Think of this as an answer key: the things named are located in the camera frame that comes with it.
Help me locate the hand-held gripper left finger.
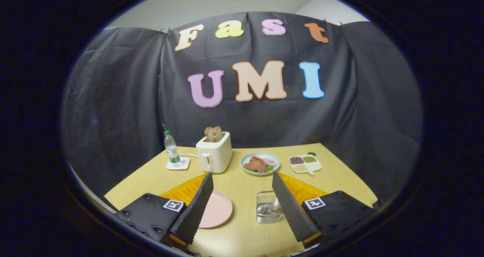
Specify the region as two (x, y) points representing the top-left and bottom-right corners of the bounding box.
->
(115, 172), (214, 247)

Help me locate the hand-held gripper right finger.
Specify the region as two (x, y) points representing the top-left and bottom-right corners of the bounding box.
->
(272, 171), (377, 249)

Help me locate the pink plate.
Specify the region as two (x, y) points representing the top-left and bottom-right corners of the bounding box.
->
(199, 190), (233, 229)

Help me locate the white square coaster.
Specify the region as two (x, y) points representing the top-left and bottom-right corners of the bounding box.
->
(165, 156), (191, 170)

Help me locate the pale green plate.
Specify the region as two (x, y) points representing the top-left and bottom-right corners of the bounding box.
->
(240, 152), (281, 176)

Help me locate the white divided seasoning tray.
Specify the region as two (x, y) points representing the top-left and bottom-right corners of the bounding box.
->
(289, 154), (323, 175)

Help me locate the brown steak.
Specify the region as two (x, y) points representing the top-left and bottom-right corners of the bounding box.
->
(244, 157), (268, 173)

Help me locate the cream toaster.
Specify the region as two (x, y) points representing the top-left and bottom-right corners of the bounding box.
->
(196, 132), (233, 173)

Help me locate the clear water bottle green cap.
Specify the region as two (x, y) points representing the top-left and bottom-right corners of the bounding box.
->
(163, 130), (181, 165)

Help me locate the black backdrop cloth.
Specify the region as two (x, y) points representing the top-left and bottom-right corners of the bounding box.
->
(60, 11), (423, 204)

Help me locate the metal wire cutlery basket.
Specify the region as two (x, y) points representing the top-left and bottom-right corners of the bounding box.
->
(256, 191), (284, 224)

